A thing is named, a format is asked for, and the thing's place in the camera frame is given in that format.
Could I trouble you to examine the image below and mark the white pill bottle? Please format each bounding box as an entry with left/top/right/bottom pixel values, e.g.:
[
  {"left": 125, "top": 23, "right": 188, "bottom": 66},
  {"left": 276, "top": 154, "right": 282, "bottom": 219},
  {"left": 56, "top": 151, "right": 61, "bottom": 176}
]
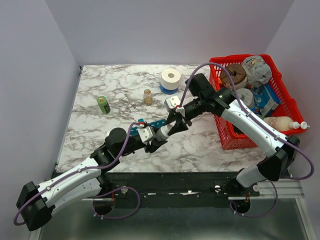
[{"left": 156, "top": 124, "right": 173, "bottom": 141}]

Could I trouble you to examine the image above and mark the teal weekly pill organizer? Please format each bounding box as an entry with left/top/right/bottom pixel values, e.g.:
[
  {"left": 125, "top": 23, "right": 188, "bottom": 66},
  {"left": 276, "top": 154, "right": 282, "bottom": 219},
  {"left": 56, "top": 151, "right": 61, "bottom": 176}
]
[{"left": 130, "top": 119, "right": 166, "bottom": 136}]

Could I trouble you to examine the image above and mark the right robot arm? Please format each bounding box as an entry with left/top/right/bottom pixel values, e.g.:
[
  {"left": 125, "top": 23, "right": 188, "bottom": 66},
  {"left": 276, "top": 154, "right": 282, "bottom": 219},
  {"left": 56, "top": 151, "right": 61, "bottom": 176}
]
[{"left": 164, "top": 73, "right": 300, "bottom": 196}]

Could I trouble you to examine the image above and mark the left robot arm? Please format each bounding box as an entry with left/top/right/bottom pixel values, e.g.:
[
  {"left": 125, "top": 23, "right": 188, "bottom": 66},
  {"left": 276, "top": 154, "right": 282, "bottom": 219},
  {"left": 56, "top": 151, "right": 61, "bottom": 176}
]
[{"left": 13, "top": 124, "right": 171, "bottom": 232}]

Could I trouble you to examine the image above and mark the blue tape roll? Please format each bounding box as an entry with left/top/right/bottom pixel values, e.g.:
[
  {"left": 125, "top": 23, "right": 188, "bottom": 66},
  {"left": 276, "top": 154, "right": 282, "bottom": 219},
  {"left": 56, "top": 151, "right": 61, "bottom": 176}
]
[{"left": 159, "top": 85, "right": 179, "bottom": 95}]

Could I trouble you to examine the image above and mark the amber glass pill jar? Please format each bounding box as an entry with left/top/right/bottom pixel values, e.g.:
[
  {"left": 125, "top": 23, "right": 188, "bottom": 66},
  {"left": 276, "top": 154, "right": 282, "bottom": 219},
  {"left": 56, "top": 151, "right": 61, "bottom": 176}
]
[{"left": 143, "top": 89, "right": 153, "bottom": 106}]

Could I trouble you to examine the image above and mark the white toilet paper roll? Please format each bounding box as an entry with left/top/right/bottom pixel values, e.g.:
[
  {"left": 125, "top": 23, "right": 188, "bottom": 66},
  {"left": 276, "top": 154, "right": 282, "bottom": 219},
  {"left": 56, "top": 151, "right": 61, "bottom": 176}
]
[{"left": 160, "top": 68, "right": 181, "bottom": 90}]

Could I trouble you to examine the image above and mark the grey paper roll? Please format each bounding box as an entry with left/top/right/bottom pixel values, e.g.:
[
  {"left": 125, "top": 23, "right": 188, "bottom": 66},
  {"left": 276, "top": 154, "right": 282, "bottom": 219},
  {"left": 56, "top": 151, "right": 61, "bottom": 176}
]
[{"left": 236, "top": 88, "right": 255, "bottom": 110}]

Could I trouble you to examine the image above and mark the brown paper roll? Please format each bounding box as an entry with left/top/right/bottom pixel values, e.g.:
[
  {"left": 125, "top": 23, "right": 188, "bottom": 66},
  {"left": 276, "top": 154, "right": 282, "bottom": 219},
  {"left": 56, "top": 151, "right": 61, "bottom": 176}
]
[{"left": 220, "top": 63, "right": 248, "bottom": 90}]

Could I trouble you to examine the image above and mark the green pill bottle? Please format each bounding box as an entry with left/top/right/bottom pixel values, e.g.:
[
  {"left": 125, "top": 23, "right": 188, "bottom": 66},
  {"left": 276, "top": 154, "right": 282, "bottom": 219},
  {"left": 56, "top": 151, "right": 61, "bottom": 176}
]
[{"left": 96, "top": 95, "right": 111, "bottom": 115}]

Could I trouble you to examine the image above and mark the grey crumpled printed bag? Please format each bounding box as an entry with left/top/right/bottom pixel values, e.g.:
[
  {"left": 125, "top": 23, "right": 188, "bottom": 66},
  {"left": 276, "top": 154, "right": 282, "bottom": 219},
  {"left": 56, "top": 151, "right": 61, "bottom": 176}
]
[{"left": 242, "top": 55, "right": 272, "bottom": 88}]

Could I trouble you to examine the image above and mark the blue cardboard box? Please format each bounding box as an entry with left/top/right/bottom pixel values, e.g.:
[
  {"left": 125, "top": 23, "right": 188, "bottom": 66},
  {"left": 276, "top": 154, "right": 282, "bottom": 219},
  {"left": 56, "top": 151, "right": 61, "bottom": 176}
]
[{"left": 251, "top": 83, "right": 282, "bottom": 117}]

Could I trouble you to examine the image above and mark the cream squeeze bottle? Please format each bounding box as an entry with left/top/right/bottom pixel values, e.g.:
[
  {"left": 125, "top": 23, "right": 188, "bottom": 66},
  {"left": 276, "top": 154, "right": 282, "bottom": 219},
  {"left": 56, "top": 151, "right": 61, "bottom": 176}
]
[{"left": 263, "top": 116, "right": 310, "bottom": 132}]

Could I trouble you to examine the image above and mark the red plastic basket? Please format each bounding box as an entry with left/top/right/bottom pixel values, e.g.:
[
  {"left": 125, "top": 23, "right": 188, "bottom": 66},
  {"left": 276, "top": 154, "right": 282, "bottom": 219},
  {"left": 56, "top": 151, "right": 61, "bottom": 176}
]
[{"left": 209, "top": 54, "right": 306, "bottom": 150}]

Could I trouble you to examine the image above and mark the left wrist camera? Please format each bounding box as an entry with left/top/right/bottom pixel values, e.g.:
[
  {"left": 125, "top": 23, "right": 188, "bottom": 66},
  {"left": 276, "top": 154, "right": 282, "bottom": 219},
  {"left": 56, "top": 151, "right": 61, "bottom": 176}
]
[{"left": 137, "top": 126, "right": 156, "bottom": 145}]

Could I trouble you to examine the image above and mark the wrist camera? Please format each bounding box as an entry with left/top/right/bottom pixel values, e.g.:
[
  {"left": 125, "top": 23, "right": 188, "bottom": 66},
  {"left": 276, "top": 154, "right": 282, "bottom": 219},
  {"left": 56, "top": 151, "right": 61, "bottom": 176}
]
[
  {"left": 137, "top": 126, "right": 156, "bottom": 145},
  {"left": 164, "top": 95, "right": 181, "bottom": 112}
]

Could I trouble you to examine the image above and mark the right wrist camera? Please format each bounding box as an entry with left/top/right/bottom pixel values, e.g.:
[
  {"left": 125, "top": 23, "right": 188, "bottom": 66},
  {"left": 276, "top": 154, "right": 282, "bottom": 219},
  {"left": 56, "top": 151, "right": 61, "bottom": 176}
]
[{"left": 164, "top": 95, "right": 181, "bottom": 112}]

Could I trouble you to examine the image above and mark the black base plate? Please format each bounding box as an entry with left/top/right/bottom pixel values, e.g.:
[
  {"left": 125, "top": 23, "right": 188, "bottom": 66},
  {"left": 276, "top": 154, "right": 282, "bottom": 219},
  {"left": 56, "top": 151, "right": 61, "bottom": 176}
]
[{"left": 51, "top": 171, "right": 293, "bottom": 209}]

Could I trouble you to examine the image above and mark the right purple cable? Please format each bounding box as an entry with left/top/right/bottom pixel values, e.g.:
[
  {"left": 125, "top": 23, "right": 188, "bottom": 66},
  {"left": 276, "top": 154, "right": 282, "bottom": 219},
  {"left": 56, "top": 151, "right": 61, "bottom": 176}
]
[{"left": 174, "top": 62, "right": 315, "bottom": 218}]

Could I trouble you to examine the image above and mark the purple cable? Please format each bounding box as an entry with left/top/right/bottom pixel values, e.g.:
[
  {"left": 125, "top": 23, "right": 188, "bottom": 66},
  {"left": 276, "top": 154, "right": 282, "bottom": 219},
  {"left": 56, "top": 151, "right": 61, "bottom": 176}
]
[
  {"left": 174, "top": 62, "right": 315, "bottom": 218},
  {"left": 13, "top": 121, "right": 141, "bottom": 226}
]

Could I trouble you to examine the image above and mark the aluminium rail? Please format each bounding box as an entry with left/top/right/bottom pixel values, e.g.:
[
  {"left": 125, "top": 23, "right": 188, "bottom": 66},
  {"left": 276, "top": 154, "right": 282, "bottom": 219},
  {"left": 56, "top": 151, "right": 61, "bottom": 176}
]
[{"left": 79, "top": 177, "right": 306, "bottom": 201}]

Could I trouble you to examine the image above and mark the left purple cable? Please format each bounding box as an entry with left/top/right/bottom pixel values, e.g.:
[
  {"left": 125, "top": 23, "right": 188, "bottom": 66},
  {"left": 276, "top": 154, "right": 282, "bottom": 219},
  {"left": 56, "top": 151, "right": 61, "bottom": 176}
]
[{"left": 13, "top": 121, "right": 141, "bottom": 226}]

